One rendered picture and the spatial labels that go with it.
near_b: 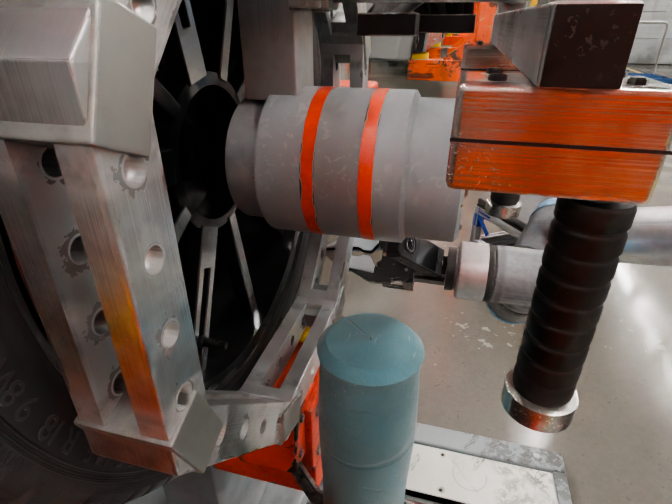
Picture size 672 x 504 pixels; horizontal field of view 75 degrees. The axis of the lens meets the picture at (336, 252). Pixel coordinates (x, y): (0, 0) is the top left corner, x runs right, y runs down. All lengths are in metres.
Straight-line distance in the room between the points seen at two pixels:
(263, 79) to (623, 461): 1.25
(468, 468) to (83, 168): 1.05
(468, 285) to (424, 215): 0.33
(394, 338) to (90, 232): 0.25
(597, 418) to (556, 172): 1.29
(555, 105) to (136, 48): 0.17
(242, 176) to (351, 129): 0.11
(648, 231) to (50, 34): 0.70
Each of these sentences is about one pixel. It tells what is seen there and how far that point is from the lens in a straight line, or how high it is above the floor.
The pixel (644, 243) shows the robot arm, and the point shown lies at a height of 0.70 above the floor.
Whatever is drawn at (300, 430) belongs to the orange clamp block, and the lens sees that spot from 0.55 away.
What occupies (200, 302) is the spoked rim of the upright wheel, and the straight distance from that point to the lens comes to 0.49.
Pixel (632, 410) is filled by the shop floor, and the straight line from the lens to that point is 1.56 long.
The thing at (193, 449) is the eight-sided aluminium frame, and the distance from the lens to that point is 0.30.
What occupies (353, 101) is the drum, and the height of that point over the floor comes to 0.91.
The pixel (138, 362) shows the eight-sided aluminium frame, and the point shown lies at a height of 0.82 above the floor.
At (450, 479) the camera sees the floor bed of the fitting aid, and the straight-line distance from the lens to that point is 1.12.
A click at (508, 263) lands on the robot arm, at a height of 0.66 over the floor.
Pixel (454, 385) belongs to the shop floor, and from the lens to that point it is 1.43.
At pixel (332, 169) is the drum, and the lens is 0.37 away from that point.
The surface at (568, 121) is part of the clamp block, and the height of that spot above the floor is 0.94.
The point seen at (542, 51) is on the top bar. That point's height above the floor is 0.96.
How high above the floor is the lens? 0.97
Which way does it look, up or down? 28 degrees down
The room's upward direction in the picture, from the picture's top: straight up
